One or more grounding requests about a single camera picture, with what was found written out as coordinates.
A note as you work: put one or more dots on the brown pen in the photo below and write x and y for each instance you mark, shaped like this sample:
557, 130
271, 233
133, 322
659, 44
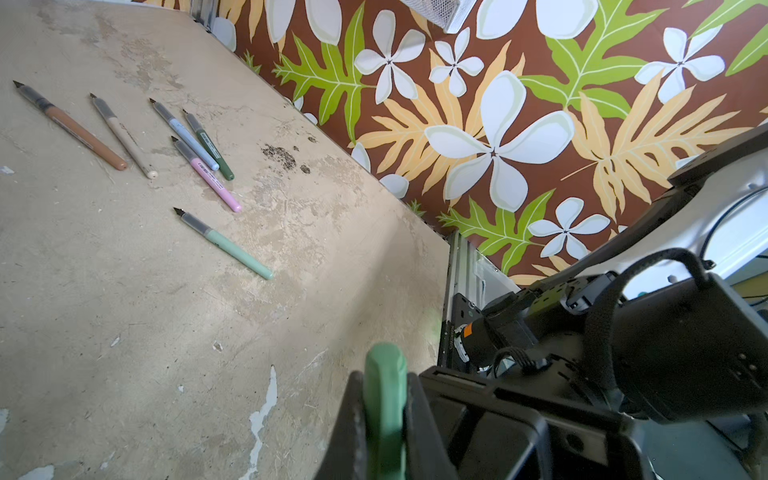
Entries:
71, 126

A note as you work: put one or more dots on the white mesh basket right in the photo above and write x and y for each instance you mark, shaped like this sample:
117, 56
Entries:
449, 15

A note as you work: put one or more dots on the beige pen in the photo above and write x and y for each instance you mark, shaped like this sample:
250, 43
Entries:
125, 137

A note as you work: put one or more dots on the pink pen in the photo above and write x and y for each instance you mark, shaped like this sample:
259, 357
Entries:
206, 174

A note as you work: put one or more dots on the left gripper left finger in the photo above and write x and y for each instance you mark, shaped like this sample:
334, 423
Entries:
345, 457

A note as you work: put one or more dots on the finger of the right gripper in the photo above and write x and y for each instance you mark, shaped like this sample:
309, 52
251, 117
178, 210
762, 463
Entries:
492, 431

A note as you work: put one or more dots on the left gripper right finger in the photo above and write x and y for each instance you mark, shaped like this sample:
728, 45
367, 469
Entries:
426, 456

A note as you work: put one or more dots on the light blue pen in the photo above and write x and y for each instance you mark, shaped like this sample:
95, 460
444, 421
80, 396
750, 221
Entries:
184, 134

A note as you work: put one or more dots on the light green pen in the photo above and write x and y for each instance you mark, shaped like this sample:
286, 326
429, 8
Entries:
224, 244

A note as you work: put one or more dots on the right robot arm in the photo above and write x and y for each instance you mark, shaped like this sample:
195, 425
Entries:
555, 380

